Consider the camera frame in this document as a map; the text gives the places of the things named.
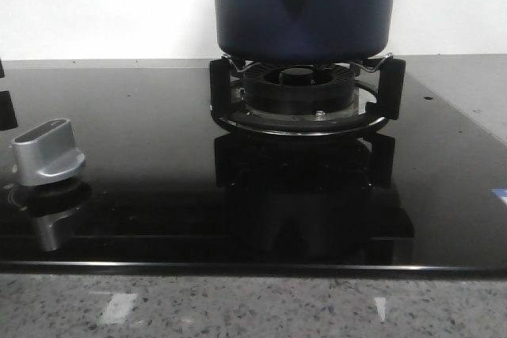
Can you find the right black burner head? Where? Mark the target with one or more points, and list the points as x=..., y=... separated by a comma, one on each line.
x=300, y=89

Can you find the blue cooking pot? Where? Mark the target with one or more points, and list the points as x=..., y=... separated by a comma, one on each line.
x=303, y=31

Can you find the black pan support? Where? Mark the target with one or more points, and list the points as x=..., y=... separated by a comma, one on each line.
x=8, y=119
x=376, y=101

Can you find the black glass gas stove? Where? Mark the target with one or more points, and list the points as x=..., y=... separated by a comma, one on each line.
x=165, y=190

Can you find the left black pan support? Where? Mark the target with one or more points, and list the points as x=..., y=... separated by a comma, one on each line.
x=8, y=119

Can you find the metal wire pot trivet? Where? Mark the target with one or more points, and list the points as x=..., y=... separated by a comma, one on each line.
x=367, y=65

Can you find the blue white stove sticker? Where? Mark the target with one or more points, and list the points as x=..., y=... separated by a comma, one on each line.
x=501, y=193

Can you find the silver stove knob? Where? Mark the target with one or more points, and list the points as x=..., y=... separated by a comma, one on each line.
x=47, y=154

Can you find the right black pan support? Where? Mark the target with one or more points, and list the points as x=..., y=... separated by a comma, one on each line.
x=376, y=101

